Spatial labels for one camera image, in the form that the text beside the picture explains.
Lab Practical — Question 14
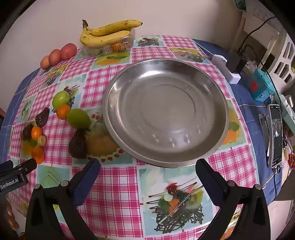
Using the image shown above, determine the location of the clear plastic container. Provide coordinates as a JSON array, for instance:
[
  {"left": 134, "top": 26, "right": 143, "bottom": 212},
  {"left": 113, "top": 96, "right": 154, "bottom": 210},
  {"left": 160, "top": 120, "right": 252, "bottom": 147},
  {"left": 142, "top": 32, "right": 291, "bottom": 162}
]
[{"left": 81, "top": 32, "right": 136, "bottom": 56}]

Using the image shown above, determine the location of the yellow banana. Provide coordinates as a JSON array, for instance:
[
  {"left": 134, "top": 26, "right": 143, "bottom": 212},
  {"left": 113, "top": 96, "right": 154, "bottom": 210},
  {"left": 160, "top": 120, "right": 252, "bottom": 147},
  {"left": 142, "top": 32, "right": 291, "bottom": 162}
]
[{"left": 82, "top": 20, "right": 143, "bottom": 37}]

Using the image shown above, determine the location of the white lattice chair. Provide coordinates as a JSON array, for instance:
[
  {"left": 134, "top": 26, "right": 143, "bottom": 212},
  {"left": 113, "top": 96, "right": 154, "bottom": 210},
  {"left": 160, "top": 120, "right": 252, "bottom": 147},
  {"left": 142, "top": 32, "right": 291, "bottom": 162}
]
[{"left": 265, "top": 30, "right": 295, "bottom": 86}]

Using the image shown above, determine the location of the small dark brown fruit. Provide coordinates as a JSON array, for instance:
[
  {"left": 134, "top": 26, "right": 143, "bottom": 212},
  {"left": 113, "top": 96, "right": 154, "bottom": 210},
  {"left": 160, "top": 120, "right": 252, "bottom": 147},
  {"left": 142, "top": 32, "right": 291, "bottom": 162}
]
[{"left": 22, "top": 123, "right": 34, "bottom": 140}]

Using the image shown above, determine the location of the orange mandarin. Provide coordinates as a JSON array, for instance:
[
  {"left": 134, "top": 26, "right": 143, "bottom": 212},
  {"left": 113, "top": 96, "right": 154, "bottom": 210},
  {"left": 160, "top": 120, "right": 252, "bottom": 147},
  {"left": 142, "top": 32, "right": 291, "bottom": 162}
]
[
  {"left": 56, "top": 104, "right": 71, "bottom": 120},
  {"left": 31, "top": 146, "right": 45, "bottom": 165},
  {"left": 111, "top": 41, "right": 128, "bottom": 52},
  {"left": 31, "top": 126, "right": 44, "bottom": 140}
]

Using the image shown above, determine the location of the white plastic device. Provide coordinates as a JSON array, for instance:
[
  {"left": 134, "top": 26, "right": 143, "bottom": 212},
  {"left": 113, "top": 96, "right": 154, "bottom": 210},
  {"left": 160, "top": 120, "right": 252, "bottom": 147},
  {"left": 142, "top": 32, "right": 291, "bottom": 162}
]
[{"left": 211, "top": 55, "right": 241, "bottom": 84}]

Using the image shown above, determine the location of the smartphone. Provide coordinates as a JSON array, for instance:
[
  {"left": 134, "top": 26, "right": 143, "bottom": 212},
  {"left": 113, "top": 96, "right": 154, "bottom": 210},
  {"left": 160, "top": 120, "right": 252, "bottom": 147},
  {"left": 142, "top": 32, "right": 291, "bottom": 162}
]
[{"left": 267, "top": 104, "right": 283, "bottom": 168}]

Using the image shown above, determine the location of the medium red tomato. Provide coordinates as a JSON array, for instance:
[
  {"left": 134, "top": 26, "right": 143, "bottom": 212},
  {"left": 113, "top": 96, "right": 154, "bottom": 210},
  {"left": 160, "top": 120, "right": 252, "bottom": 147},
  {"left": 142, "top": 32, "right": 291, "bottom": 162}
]
[{"left": 48, "top": 49, "right": 62, "bottom": 66}]

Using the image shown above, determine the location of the black charger block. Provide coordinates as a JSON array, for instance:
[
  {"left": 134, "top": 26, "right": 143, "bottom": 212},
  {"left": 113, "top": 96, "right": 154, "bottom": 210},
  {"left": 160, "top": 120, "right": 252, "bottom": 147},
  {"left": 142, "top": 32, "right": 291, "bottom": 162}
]
[{"left": 226, "top": 50, "right": 248, "bottom": 74}]

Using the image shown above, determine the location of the teal box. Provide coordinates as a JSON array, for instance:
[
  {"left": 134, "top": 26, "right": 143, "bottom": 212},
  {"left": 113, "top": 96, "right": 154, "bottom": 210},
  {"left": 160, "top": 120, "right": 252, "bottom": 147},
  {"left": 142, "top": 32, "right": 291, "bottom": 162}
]
[{"left": 247, "top": 69, "right": 276, "bottom": 102}]

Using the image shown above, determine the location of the small green apple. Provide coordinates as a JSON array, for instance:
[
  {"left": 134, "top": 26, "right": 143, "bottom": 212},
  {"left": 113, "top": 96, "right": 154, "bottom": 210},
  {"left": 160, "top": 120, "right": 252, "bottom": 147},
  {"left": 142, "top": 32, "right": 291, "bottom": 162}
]
[{"left": 52, "top": 91, "right": 70, "bottom": 109}]

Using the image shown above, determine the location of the small orange tomato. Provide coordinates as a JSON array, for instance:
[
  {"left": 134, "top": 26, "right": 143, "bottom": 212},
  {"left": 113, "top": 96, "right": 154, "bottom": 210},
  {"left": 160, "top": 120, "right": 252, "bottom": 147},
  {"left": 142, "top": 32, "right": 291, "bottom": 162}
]
[{"left": 40, "top": 55, "right": 51, "bottom": 70}]

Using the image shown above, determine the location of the white wooden furniture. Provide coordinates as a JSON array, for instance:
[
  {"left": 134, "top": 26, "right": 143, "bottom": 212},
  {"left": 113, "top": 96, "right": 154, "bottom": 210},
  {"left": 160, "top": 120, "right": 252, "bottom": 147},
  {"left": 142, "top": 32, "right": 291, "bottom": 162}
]
[{"left": 235, "top": 11, "right": 280, "bottom": 54}]

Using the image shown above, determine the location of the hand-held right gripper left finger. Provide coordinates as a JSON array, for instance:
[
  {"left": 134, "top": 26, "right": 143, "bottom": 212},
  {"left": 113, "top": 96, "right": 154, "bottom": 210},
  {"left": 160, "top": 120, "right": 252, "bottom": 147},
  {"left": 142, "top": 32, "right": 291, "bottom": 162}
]
[{"left": 25, "top": 158, "right": 101, "bottom": 240}]

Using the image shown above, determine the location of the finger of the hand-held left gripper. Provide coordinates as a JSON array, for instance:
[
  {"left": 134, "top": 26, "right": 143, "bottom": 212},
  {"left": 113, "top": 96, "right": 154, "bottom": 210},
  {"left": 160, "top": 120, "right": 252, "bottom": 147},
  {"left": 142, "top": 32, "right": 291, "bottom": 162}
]
[
  {"left": 0, "top": 160, "right": 14, "bottom": 176},
  {"left": 18, "top": 157, "right": 38, "bottom": 172}
]

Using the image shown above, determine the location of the large green apple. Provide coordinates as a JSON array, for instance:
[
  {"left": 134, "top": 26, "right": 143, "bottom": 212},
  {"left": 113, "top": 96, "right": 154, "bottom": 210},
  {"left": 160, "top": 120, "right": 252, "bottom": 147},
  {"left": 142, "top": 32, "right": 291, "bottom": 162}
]
[{"left": 67, "top": 108, "right": 91, "bottom": 129}]

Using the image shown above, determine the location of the red apple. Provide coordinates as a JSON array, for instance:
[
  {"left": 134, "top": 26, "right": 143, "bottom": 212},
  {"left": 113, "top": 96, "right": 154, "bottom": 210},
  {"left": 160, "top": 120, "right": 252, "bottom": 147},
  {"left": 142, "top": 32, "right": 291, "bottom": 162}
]
[{"left": 60, "top": 43, "right": 77, "bottom": 60}]

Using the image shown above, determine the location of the large steel bowl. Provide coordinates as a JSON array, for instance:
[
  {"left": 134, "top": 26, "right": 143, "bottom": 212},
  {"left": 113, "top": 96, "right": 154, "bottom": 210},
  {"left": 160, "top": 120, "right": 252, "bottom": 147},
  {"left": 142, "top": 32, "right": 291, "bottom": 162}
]
[{"left": 102, "top": 58, "right": 230, "bottom": 168}]

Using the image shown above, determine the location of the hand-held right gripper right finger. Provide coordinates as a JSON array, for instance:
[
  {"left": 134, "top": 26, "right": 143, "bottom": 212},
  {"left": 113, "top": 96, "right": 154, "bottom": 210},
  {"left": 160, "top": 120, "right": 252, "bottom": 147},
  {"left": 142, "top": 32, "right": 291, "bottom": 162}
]
[{"left": 195, "top": 158, "right": 271, "bottom": 240}]

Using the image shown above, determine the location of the pink checkered fruit-print tablecloth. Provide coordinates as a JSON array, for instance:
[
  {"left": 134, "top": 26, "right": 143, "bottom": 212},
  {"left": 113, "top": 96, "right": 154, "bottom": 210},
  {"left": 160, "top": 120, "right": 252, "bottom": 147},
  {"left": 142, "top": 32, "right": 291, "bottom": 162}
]
[{"left": 7, "top": 35, "right": 261, "bottom": 240}]

